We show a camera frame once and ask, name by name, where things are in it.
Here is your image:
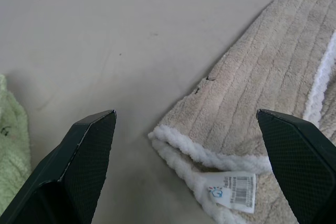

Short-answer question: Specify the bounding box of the light green fluffy towel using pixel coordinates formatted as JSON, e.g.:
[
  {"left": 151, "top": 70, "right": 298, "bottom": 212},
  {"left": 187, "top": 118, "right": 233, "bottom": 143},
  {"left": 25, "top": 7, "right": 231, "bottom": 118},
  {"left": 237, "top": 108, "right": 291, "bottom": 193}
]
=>
[{"left": 0, "top": 73, "right": 33, "bottom": 213}]

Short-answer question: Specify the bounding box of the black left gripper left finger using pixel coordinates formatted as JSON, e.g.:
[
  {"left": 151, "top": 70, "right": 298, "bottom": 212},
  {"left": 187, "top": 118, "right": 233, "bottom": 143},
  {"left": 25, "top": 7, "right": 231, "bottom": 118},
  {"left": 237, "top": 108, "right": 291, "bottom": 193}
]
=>
[{"left": 0, "top": 109, "right": 117, "bottom": 224}]

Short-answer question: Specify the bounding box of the beige towel with white trim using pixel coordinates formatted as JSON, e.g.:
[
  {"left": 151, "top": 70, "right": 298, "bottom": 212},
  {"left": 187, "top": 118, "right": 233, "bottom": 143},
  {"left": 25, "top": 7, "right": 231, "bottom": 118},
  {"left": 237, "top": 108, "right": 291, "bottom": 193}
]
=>
[{"left": 148, "top": 0, "right": 336, "bottom": 224}]

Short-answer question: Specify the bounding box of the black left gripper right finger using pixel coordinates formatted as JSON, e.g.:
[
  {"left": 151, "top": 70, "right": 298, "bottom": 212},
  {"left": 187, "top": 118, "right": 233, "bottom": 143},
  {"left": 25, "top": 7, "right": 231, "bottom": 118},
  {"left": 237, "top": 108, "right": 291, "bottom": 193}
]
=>
[{"left": 256, "top": 108, "right": 336, "bottom": 224}]

